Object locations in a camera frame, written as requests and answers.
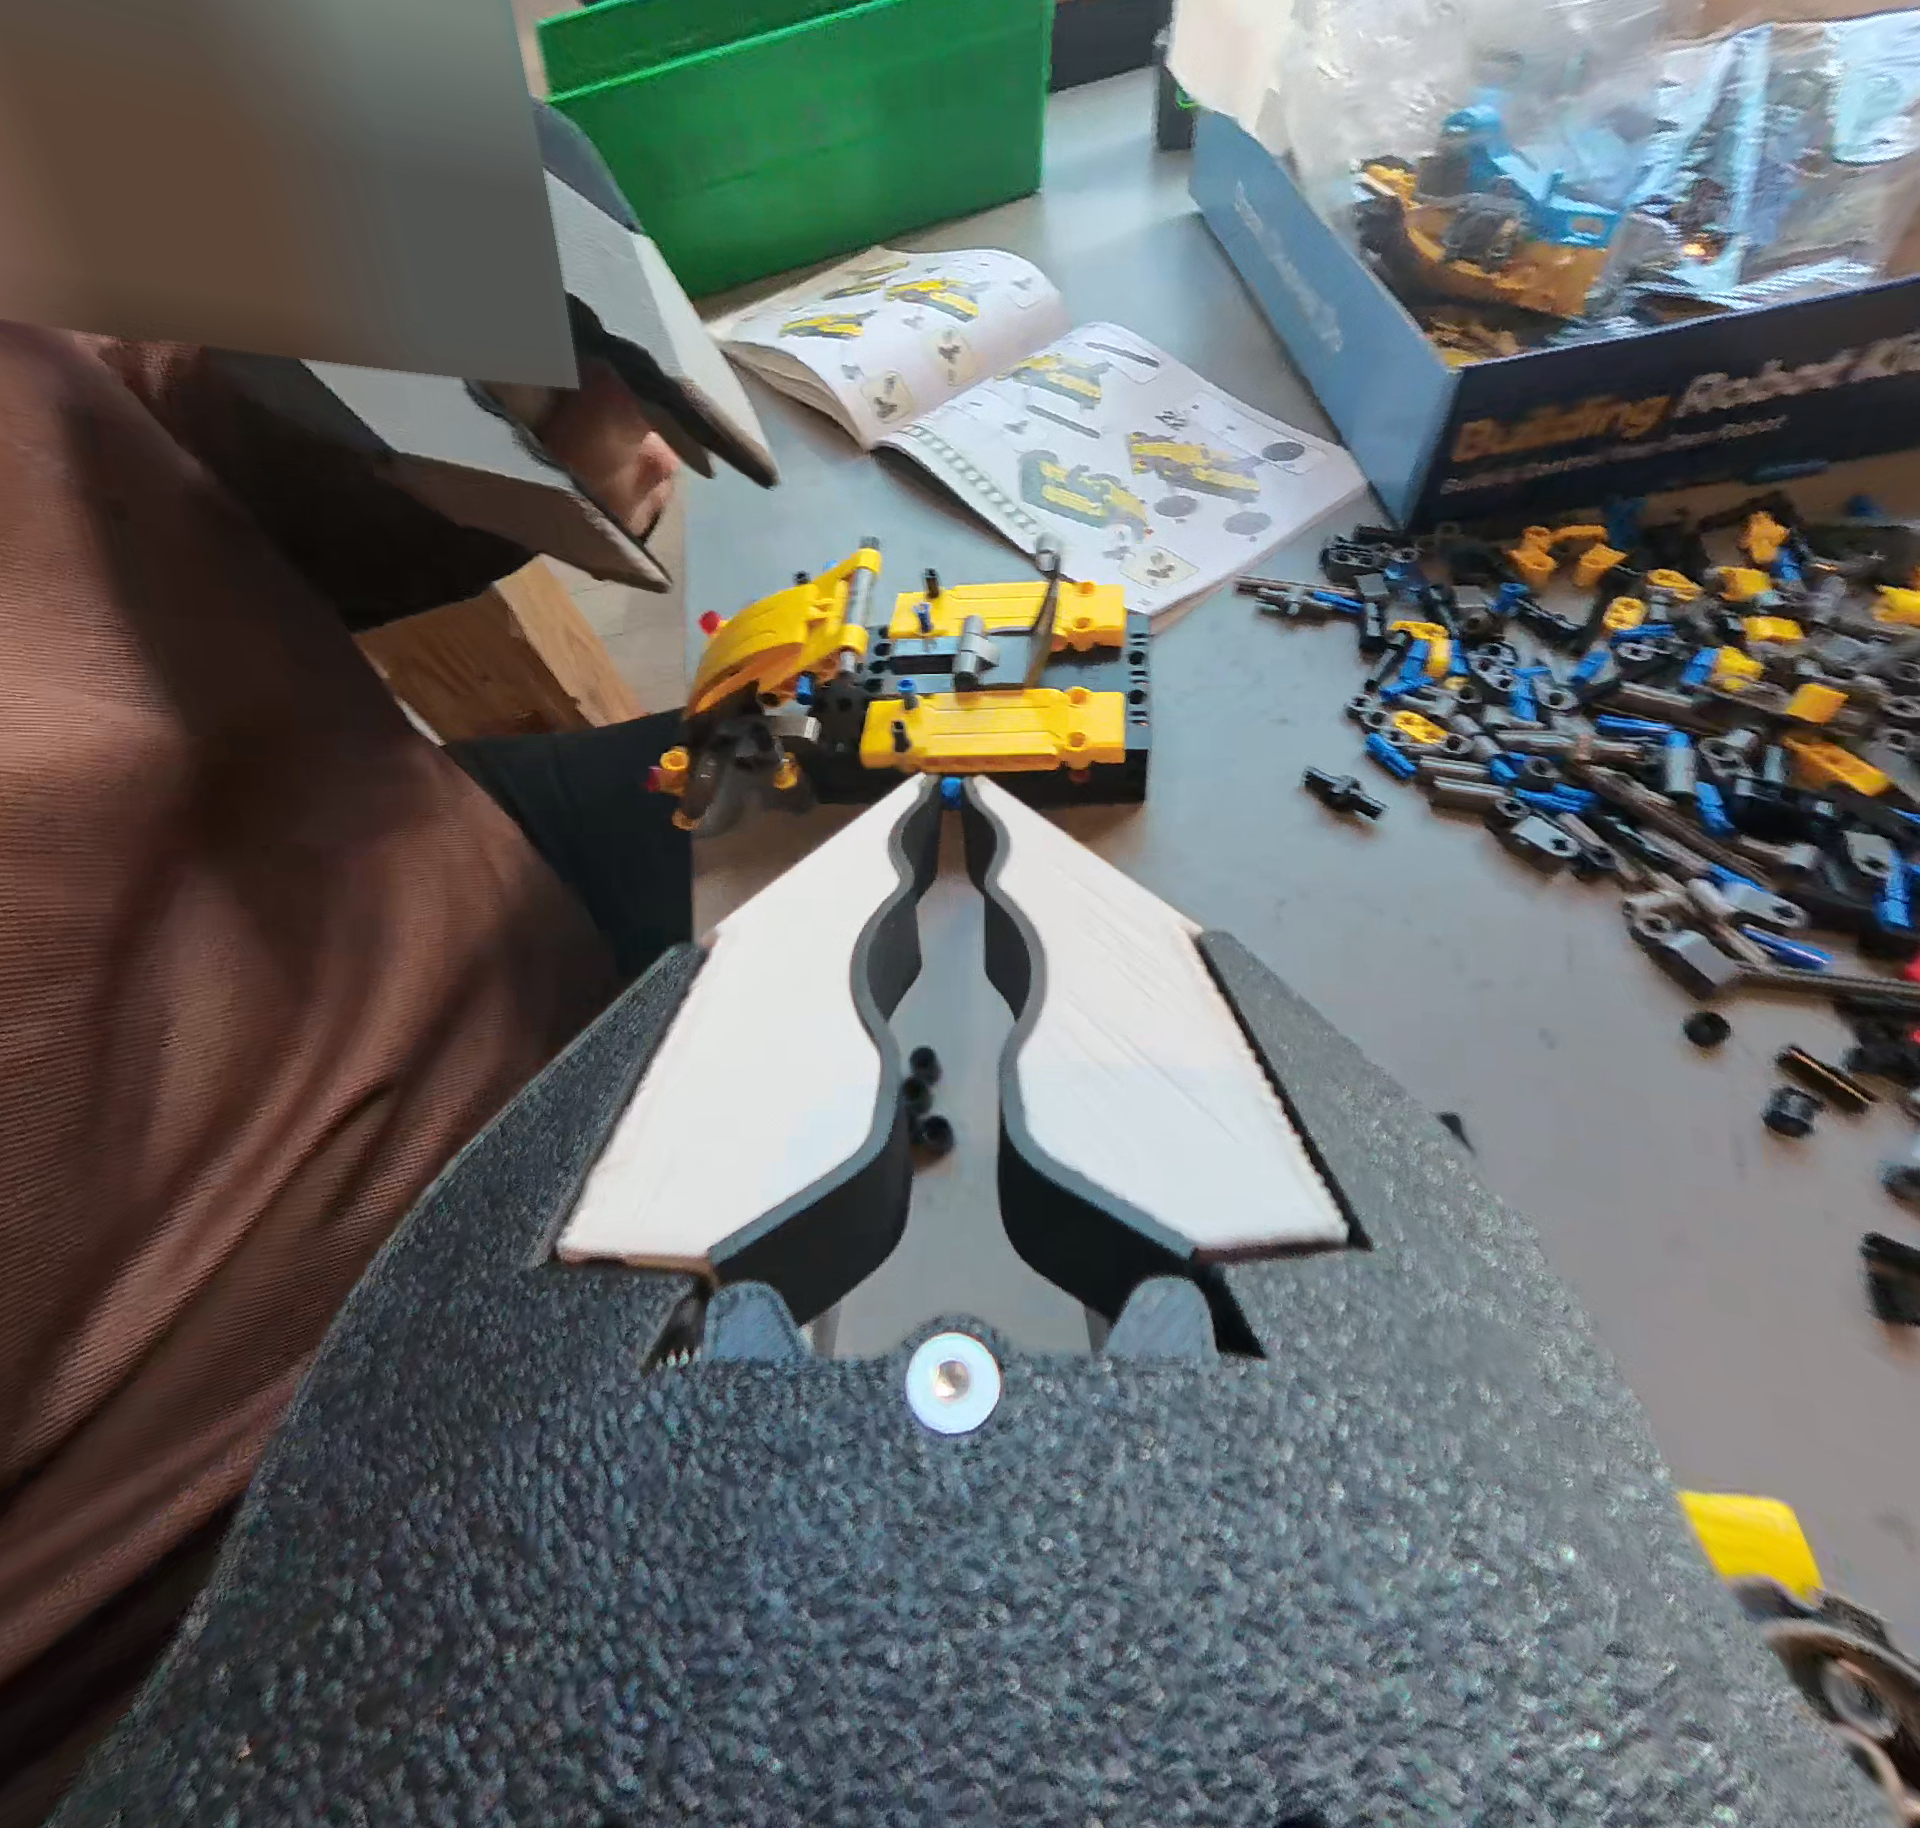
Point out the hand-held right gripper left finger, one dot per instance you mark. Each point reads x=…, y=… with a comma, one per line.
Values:
x=750, y=1110

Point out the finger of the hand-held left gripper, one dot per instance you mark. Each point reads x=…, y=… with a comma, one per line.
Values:
x=482, y=463
x=660, y=329

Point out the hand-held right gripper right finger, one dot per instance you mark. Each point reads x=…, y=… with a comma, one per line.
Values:
x=1171, y=1110

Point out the black multi-hole connector piece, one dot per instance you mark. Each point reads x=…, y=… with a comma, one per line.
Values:
x=929, y=1103

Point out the yellow toy vehicle model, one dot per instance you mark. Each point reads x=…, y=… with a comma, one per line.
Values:
x=961, y=689

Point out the pile of small building parts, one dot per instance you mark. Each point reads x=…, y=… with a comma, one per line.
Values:
x=1622, y=719

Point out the grey desk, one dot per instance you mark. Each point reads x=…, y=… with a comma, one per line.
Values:
x=1351, y=959

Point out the person's left hand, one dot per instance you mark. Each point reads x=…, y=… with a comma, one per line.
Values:
x=616, y=450

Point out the wooden beam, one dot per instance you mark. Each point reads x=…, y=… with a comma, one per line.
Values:
x=511, y=659

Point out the green plastic bin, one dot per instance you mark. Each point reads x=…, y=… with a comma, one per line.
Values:
x=812, y=120

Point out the black long axle pin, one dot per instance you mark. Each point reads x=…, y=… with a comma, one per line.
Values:
x=1346, y=796

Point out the instruction booklet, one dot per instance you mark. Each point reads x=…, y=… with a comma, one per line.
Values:
x=1113, y=433

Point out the yellow curved panel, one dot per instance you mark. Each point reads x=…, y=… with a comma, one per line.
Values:
x=1749, y=1544

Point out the blue cardboard box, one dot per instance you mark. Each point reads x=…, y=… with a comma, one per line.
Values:
x=1562, y=419

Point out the group of grey toothed wheels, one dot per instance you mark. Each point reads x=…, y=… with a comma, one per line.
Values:
x=1856, y=1695

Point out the clear plastic bag with parts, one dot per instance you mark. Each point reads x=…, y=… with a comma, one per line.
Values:
x=1591, y=120

